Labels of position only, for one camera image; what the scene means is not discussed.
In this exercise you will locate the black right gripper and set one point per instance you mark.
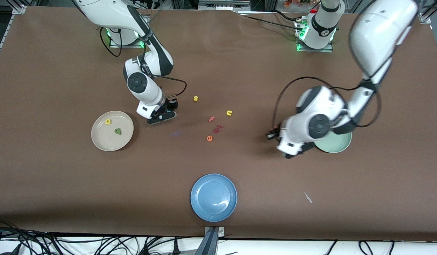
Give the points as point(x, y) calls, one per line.
point(167, 105)

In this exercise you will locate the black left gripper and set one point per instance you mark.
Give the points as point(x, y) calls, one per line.
point(272, 134)

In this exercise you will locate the green letter g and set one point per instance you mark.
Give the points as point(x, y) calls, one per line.
point(118, 131)

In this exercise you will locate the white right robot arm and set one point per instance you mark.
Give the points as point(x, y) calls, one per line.
point(151, 94)

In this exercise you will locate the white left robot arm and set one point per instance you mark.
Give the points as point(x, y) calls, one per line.
point(377, 35)

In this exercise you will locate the pink letter f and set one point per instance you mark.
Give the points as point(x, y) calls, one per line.
point(211, 119)

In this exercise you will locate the pale green plate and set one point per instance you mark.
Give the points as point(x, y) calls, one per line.
point(337, 145)

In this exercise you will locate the beige brown plate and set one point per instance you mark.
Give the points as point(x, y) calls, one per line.
point(108, 140)

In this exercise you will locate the white paper scrap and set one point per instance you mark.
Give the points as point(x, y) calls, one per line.
point(308, 197)

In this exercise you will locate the blue plate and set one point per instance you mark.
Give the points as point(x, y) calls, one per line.
point(213, 197)

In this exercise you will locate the grey metal box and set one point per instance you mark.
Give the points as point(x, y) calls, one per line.
point(222, 5)

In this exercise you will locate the orange small items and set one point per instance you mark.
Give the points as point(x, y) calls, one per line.
point(296, 3)

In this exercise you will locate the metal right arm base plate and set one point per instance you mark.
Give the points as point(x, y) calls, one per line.
point(128, 46)

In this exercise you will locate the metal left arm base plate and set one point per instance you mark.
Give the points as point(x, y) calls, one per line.
point(314, 50)

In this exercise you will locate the long aluminium frame profile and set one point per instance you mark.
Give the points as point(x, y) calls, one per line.
point(19, 10)

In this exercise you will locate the short aluminium frame profile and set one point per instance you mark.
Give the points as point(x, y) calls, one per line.
point(425, 17)

